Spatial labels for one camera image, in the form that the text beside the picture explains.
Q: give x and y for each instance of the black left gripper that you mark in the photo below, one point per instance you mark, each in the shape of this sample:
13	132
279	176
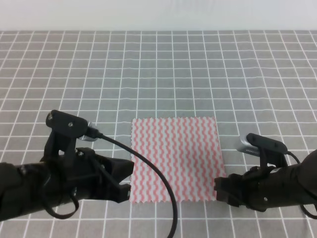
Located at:
92	176

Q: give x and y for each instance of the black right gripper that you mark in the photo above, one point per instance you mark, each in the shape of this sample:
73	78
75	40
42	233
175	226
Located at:
243	190

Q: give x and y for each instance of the pink white wavy towel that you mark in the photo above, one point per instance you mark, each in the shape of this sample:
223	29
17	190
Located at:
186	150

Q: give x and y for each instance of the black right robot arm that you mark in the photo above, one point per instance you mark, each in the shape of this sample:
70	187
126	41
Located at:
262	188

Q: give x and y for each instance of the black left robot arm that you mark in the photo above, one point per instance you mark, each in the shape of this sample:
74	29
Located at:
29	188

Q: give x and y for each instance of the grey checked tablecloth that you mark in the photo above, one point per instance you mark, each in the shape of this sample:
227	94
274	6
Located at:
262	82

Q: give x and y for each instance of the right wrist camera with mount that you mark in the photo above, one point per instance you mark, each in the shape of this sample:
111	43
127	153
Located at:
269	151

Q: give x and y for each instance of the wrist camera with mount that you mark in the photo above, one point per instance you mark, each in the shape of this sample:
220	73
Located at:
269	151
66	129

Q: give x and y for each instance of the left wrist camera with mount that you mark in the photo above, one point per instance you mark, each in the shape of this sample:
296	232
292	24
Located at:
66	129

